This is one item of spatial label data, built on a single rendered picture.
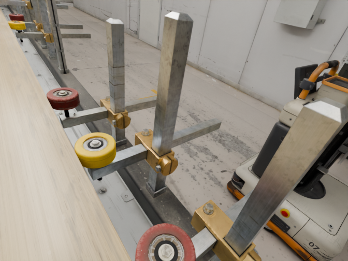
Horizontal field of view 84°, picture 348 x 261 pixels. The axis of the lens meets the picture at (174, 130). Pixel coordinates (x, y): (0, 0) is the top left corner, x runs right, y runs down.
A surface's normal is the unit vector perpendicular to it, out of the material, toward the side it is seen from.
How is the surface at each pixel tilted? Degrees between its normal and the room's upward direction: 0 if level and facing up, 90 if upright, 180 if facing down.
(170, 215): 0
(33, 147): 0
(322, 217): 0
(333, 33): 90
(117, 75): 90
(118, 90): 90
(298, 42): 90
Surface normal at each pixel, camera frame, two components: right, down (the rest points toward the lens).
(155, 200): 0.14, -0.80
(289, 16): -0.78, 0.27
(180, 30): 0.61, 0.53
